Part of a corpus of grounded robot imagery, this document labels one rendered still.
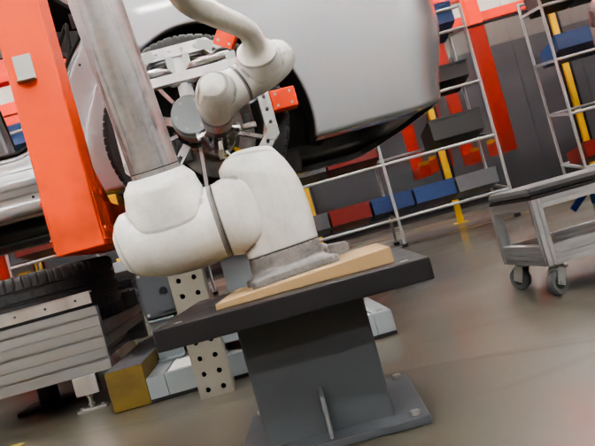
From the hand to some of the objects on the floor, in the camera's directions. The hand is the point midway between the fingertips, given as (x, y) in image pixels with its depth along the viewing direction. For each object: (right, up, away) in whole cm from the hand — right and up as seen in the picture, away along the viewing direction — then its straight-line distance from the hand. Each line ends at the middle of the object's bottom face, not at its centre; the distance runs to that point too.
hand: (220, 150), depth 221 cm
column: (0, -72, -2) cm, 72 cm away
